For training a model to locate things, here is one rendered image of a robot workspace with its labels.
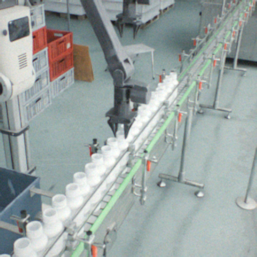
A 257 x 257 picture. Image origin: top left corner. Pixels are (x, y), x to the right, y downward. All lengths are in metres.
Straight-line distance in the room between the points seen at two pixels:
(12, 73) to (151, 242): 1.46
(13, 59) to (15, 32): 0.12
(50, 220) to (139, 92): 0.51
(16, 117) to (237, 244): 1.65
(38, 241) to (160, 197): 2.04
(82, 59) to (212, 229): 2.97
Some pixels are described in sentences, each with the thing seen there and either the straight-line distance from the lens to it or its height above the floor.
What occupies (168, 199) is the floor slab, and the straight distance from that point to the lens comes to 2.95.
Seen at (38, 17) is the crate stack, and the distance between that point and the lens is 4.02.
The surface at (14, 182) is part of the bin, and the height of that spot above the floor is 0.89.
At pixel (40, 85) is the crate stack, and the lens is 4.15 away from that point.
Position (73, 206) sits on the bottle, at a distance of 1.11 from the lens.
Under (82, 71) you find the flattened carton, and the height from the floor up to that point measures 0.14.
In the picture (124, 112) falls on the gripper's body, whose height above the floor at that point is 1.26.
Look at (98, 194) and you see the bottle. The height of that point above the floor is 1.07.
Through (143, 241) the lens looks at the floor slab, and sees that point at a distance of 2.60.
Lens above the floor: 1.83
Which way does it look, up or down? 28 degrees down
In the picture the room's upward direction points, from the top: 3 degrees clockwise
